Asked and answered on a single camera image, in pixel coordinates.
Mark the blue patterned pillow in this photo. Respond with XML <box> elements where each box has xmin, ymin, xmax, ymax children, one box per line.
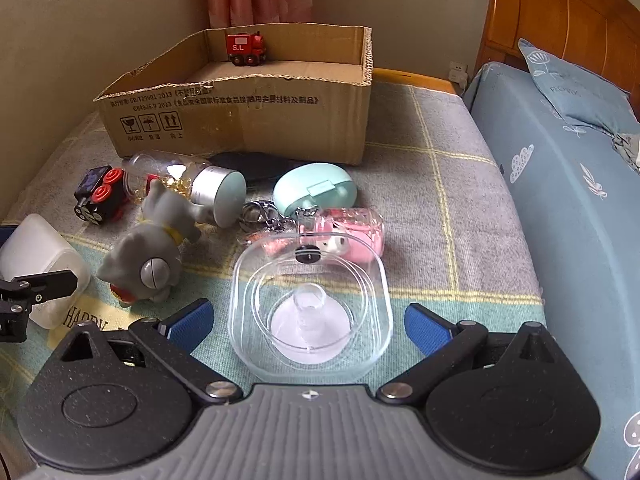
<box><xmin>517</xmin><ymin>38</ymin><xmax>640</xmax><ymax>136</ymax></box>

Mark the mint green earbuds case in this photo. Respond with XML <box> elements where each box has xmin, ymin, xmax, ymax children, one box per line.
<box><xmin>273</xmin><ymin>166</ymin><xmax>358</xmax><ymax>215</ymax></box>

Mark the clear silicone nipple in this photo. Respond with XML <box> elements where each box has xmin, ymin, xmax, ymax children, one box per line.
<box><xmin>270</xmin><ymin>284</ymin><xmax>347</xmax><ymax>362</ymax></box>

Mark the clear glitter keychain pendant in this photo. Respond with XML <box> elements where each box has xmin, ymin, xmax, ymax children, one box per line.
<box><xmin>257</xmin><ymin>232</ymin><xmax>301</xmax><ymax>257</ymax></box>

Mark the wooden headboard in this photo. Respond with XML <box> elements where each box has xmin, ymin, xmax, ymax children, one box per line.
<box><xmin>474</xmin><ymin>0</ymin><xmax>640</xmax><ymax>81</ymax></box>

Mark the cardboard box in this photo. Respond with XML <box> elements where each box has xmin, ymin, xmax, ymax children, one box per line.
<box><xmin>93</xmin><ymin>26</ymin><xmax>375</xmax><ymax>167</ymax></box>

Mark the black case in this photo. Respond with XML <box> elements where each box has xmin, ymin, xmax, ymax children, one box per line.
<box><xmin>207</xmin><ymin>151</ymin><xmax>301</xmax><ymax>184</ymax></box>

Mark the white plastic container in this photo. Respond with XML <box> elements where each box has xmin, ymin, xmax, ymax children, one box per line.
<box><xmin>0</xmin><ymin>213</ymin><xmax>92</xmax><ymax>331</ymax></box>

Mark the black toy train car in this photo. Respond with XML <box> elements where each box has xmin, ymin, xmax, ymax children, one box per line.
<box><xmin>73</xmin><ymin>165</ymin><xmax>127</xmax><ymax>226</ymax></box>

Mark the bed with blue sheet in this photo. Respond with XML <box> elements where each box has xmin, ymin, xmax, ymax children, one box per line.
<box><xmin>462</xmin><ymin>61</ymin><xmax>640</xmax><ymax>480</ymax></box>

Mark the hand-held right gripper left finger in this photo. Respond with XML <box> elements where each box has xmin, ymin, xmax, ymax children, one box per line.
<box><xmin>47</xmin><ymin>298</ymin><xmax>251</xmax><ymax>406</ymax></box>

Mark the red toy train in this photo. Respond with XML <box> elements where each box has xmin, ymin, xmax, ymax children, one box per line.
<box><xmin>225</xmin><ymin>31</ymin><xmax>267</xmax><ymax>67</ymax></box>

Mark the clear plastic case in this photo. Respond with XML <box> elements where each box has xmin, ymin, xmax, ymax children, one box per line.
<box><xmin>229</xmin><ymin>232</ymin><xmax>392</xmax><ymax>381</ymax></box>

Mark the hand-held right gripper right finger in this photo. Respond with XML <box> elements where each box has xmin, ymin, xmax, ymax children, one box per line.
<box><xmin>377</xmin><ymin>302</ymin><xmax>566</xmax><ymax>403</ymax></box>

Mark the wooden table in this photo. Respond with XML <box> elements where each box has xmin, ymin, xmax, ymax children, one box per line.
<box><xmin>372</xmin><ymin>67</ymin><xmax>458</xmax><ymax>96</ymax></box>

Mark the clear capsule bottle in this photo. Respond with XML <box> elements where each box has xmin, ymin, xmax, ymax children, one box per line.
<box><xmin>122</xmin><ymin>150</ymin><xmax>248</xmax><ymax>228</ymax></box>

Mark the silver keyring clasp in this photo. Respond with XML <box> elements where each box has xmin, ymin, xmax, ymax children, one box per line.
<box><xmin>242</xmin><ymin>200</ymin><xmax>281</xmax><ymax>233</ymax></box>

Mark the pink pig keychain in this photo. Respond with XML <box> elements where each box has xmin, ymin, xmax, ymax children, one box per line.
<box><xmin>298</xmin><ymin>208</ymin><xmax>385</xmax><ymax>263</ymax></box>

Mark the checked blanket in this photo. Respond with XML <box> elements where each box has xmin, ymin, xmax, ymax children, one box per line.
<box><xmin>0</xmin><ymin>80</ymin><xmax>548</xmax><ymax>461</ymax></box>

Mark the grey elephant figurine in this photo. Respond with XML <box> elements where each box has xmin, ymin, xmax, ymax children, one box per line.
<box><xmin>96</xmin><ymin>179</ymin><xmax>202</xmax><ymax>307</ymax></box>

